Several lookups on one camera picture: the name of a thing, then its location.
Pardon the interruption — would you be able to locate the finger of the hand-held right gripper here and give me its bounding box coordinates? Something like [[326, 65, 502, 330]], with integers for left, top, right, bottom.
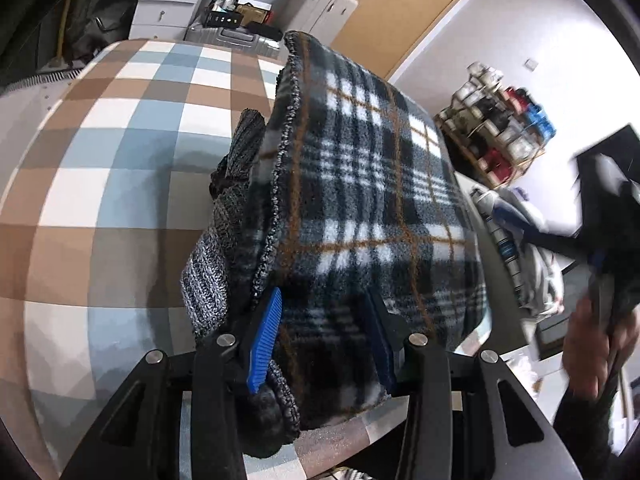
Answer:
[[521, 226, 598, 263]]

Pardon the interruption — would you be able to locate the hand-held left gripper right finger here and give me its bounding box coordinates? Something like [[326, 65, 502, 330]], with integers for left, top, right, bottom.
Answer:
[[362, 287, 583, 480]]

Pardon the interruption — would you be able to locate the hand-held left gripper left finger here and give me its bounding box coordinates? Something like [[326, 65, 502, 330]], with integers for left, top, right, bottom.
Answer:
[[60, 287, 286, 480]]

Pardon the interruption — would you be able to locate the plaid fleece jacket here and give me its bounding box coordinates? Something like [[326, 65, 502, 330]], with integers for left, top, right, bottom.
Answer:
[[180, 30, 490, 458]]

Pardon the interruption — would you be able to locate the person's right forearm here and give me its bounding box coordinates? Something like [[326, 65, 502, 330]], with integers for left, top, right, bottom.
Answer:
[[552, 385, 623, 463]]

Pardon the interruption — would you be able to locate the person's right hand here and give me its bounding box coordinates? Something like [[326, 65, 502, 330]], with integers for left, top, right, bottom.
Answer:
[[562, 294, 640, 402]]

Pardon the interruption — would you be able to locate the wooden shoe rack with shoes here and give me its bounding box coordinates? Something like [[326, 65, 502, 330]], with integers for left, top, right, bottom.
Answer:
[[440, 62, 558, 186]]

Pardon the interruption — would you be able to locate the checkered bed sheet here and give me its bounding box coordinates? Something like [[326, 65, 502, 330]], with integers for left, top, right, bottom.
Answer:
[[0, 37, 401, 480]]

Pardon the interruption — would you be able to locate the wooden door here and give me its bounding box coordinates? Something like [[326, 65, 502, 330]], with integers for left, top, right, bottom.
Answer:
[[330, 0, 493, 78]]

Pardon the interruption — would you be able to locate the silver suitcase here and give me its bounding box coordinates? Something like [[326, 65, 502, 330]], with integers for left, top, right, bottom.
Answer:
[[184, 22, 284, 59]]

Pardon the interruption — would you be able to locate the black storage basket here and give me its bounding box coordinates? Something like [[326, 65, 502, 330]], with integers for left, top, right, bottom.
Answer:
[[205, 7, 244, 29]]

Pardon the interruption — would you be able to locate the small brown box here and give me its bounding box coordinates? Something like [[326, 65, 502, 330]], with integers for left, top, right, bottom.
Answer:
[[235, 2, 274, 24]]

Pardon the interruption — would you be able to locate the white desk with drawers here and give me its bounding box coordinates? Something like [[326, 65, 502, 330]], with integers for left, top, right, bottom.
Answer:
[[80, 0, 215, 41]]

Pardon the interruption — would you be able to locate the dark grey bag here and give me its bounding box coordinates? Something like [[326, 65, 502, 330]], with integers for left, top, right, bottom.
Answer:
[[65, 0, 134, 61]]

